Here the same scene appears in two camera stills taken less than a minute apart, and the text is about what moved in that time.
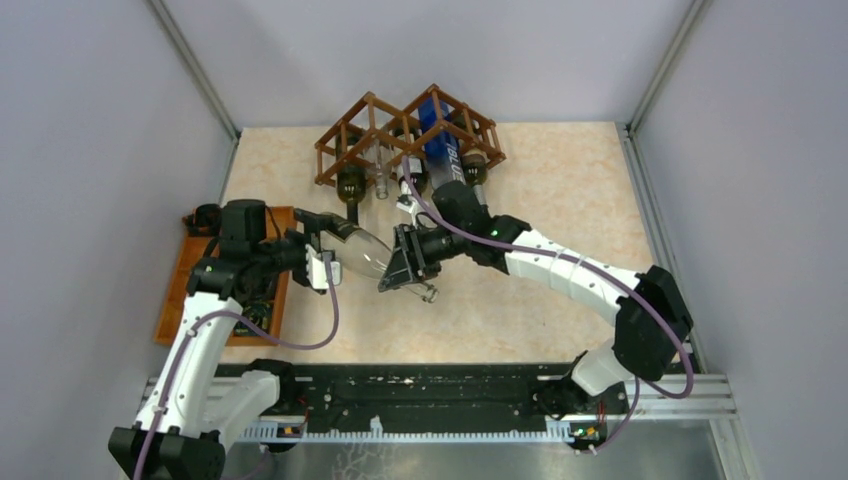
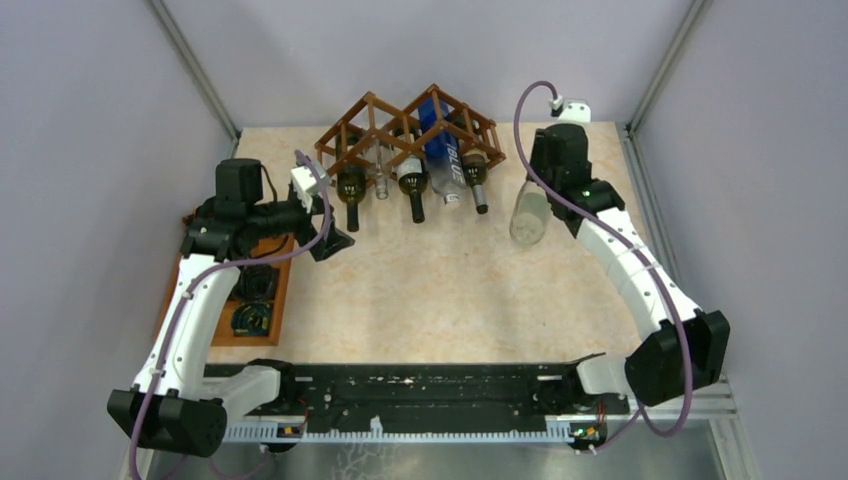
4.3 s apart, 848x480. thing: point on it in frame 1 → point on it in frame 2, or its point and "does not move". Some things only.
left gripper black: [314, 223] → [319, 208]
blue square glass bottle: [441, 144] does not move
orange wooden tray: [190, 251] does not move
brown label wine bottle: [475, 170] does not move
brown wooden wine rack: [373, 135] does not move
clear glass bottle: [364, 254] → [530, 215]
